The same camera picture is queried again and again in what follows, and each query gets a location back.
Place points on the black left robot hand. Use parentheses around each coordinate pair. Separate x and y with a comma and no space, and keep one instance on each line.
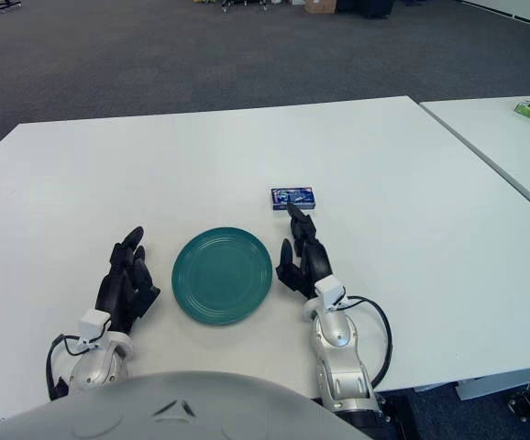
(123,284)

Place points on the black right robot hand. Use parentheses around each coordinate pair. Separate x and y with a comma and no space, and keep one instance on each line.
(313,259)

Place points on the blue gum box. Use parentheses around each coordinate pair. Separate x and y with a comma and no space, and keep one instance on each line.
(292,196)

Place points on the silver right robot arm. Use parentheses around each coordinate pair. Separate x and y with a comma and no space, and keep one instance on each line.
(338,334)

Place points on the teal round plate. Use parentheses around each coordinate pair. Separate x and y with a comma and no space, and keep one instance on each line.
(221,275)

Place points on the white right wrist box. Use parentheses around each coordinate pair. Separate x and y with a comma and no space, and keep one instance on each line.
(329,289)

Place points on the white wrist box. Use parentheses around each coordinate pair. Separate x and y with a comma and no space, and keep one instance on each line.
(93,323)
(329,289)

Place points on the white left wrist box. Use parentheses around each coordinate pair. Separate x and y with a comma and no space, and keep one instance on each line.
(93,323)

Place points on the grey robot torso shell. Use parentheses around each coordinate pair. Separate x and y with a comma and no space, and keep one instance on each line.
(155,412)

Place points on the brown cardboard box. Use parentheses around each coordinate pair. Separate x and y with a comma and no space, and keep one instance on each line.
(320,5)

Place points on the black bulky background object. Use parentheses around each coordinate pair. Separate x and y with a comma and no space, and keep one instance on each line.
(366,7)

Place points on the black caster legs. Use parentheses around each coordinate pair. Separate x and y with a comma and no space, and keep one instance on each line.
(242,3)

